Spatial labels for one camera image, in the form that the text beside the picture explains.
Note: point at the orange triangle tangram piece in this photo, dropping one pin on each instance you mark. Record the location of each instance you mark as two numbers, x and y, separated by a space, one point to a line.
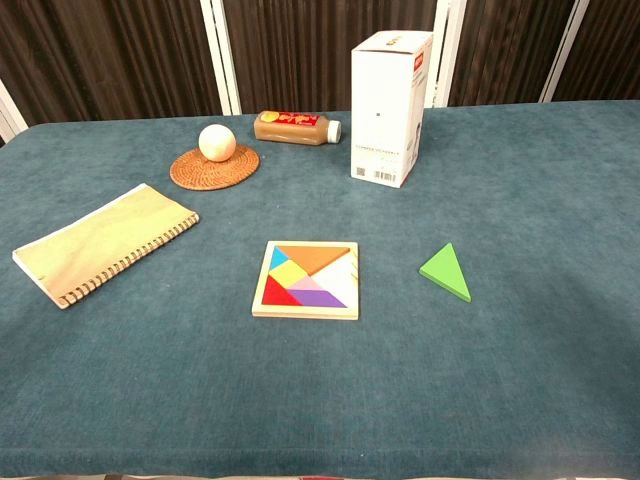
312 257

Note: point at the yellow square tangram piece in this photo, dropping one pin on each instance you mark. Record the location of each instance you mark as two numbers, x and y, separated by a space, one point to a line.
290 274

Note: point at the kraft spiral-bound notebook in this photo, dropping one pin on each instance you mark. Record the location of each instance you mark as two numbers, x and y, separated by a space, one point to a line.
100 245

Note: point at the white partition frame post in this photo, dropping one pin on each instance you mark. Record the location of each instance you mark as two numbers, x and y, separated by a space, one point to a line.
222 60
562 55
445 50
10 117

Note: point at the wooden tangram tray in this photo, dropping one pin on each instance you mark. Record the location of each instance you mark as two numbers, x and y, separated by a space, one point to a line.
336 280

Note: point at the dark slatted partition panel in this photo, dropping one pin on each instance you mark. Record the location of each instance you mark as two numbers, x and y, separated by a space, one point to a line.
610 50
100 55
505 50
320 50

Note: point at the cream wooden ball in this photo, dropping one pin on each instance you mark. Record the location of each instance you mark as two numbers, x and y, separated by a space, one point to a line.
217 142

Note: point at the purple parallelogram tangram piece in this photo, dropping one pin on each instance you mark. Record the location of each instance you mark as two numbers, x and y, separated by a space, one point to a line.
320 298

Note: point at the cyan triangle tangram piece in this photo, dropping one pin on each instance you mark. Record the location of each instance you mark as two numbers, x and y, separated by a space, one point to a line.
277 259

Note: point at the pink triangle tangram piece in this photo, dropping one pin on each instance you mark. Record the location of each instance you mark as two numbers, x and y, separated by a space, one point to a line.
307 285

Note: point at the brown drink bottle red label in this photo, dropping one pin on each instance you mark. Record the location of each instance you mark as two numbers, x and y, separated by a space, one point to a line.
290 129

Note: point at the round woven rattan coaster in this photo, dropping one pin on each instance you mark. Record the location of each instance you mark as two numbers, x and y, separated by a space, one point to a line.
215 172

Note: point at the tall white cardboard box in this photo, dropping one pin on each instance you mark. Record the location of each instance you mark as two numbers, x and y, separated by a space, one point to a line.
380 110

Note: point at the green triangle tangram piece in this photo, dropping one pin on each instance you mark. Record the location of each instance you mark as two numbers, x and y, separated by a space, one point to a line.
447 272

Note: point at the red triangle tangram piece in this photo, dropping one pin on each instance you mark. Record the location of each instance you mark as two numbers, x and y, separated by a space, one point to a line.
275 295

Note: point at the teal tablecloth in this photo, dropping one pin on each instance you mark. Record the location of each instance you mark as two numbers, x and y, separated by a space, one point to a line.
320 380

